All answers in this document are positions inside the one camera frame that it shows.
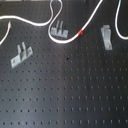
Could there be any middle grey metal clip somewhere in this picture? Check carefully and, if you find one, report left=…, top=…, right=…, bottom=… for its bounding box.
left=51, top=21, right=68, bottom=38

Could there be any grey metal clip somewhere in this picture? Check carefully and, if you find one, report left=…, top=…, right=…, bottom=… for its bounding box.
left=10, top=43, right=33, bottom=68
left=51, top=21, right=68, bottom=38
left=101, top=25, right=112, bottom=50

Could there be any red tape marker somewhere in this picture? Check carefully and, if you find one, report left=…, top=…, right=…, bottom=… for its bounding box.
left=77, top=29, right=84, bottom=36

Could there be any left grey metal clip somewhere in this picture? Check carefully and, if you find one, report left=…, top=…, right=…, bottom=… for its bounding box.
left=10, top=43, right=33, bottom=68

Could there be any right grey metal clip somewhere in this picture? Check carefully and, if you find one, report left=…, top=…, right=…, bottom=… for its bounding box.
left=101, top=25, right=112, bottom=50

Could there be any long white cable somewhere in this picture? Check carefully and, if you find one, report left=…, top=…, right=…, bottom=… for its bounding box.
left=0, top=0, right=105, bottom=46

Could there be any white cable at right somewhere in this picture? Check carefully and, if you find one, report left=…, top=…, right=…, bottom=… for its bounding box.
left=114, top=0, right=128, bottom=41

